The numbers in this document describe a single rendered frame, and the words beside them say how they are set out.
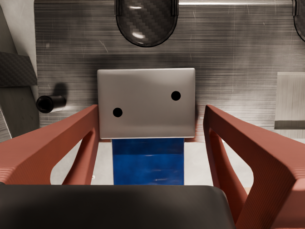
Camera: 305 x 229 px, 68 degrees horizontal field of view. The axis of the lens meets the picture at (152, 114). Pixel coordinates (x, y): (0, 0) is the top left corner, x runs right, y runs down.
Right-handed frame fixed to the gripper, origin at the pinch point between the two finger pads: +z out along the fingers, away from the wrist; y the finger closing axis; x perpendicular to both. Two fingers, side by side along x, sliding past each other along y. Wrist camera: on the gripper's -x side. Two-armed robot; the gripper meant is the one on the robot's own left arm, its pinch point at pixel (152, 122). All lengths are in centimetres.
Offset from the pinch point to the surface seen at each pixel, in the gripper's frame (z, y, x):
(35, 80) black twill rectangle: 10.5, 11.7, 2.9
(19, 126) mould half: 5.3, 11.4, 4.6
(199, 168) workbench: 6.3, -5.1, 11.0
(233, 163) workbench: 6.6, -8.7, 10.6
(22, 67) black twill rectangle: 10.0, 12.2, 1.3
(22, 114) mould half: 6.7, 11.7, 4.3
